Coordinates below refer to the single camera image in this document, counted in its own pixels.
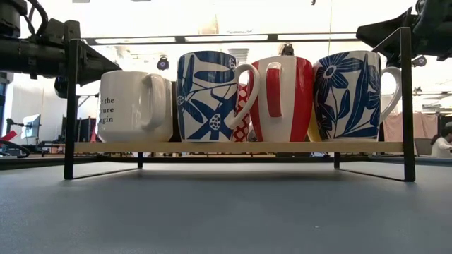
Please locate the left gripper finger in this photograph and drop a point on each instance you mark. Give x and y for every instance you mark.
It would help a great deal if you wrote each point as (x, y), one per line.
(95, 65)
(61, 88)

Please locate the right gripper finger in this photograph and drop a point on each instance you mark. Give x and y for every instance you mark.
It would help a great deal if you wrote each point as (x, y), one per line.
(395, 58)
(385, 33)

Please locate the olive green mug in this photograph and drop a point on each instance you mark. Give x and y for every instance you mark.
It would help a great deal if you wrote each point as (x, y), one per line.
(123, 106)

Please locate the white mug blue flower print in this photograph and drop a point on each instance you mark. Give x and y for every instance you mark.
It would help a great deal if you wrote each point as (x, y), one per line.
(346, 98)

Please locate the yellow orange mug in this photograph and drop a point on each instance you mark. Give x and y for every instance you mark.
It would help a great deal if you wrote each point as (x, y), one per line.
(312, 132)

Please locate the white mug blue leaf print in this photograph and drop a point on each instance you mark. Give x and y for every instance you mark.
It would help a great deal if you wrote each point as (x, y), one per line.
(205, 102)

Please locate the red white striped mug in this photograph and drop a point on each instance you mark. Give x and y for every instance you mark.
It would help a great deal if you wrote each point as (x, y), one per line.
(282, 106)

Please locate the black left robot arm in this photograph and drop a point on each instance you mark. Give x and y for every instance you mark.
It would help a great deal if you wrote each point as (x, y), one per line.
(17, 56)

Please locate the round black hanging device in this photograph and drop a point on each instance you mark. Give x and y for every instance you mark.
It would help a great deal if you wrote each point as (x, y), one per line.
(419, 61)
(162, 63)

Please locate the background computer monitor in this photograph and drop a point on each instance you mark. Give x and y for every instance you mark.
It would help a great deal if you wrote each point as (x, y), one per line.
(31, 126)

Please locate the red flat object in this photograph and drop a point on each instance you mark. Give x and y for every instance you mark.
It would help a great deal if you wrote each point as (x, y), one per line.
(8, 135)

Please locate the pink cloth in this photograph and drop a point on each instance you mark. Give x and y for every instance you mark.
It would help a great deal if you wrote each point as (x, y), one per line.
(425, 125)

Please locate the grey chair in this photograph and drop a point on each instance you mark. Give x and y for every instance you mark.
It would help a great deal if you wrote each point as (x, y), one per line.
(423, 146)

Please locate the person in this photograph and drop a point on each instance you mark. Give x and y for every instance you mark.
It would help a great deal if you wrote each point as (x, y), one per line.
(441, 146)

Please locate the blue-grey table mat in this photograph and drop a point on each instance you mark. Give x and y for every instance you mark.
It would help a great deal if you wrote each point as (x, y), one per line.
(226, 211)

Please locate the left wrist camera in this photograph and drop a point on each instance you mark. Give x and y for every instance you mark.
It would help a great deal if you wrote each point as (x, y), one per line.
(61, 31)

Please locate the black metal table frame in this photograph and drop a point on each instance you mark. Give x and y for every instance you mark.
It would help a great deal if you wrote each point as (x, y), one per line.
(180, 39)

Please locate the black frame clamp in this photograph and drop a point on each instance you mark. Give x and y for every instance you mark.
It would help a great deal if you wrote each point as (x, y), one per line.
(287, 50)

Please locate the wooden shelf black metal frame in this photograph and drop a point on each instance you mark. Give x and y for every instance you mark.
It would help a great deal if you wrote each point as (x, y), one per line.
(247, 147)

